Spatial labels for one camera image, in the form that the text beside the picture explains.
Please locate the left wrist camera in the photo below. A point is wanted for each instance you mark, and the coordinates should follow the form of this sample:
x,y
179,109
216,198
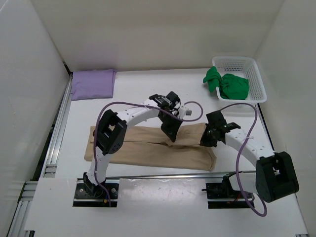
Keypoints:
x,y
175,106

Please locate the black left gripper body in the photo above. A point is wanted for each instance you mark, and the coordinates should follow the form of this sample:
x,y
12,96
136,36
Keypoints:
x,y
169,123

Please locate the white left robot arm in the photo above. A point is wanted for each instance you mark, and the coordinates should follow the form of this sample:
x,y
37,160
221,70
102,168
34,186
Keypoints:
x,y
111,128

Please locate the beige t-shirt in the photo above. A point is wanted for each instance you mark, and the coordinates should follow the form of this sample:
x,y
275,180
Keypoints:
x,y
149,146

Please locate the purple t-shirt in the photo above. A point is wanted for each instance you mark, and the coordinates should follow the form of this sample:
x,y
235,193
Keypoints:
x,y
97,84

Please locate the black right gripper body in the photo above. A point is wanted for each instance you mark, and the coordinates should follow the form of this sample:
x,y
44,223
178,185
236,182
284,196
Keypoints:
x,y
208,138

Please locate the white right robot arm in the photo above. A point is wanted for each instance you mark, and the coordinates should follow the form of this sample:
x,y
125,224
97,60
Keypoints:
x,y
274,176

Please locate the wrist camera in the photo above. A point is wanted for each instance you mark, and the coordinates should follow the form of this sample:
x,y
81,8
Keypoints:
x,y
216,121
175,106

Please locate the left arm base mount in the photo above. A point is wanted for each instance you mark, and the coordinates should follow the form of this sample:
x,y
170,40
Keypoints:
x,y
83,197

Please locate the green t-shirt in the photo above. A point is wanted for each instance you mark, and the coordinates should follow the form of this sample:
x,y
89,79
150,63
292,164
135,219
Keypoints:
x,y
230,86

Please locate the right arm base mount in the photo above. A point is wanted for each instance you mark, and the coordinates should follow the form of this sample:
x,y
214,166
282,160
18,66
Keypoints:
x,y
220,196

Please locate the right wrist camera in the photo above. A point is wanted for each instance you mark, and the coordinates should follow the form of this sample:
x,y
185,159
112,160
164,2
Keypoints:
x,y
216,121

